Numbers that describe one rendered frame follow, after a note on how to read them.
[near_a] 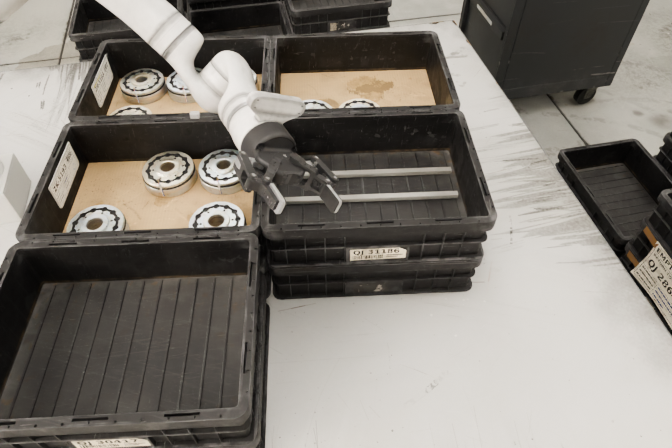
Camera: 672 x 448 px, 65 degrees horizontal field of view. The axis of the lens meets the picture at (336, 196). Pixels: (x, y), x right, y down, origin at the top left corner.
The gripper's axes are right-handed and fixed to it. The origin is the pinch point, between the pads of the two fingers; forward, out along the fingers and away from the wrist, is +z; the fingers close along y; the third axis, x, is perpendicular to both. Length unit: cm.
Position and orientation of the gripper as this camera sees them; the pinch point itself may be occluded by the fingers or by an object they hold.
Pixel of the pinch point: (309, 205)
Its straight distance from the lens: 70.1
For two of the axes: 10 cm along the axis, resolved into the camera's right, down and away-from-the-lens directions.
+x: 4.2, -7.6, -4.9
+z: 4.9, 6.5, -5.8
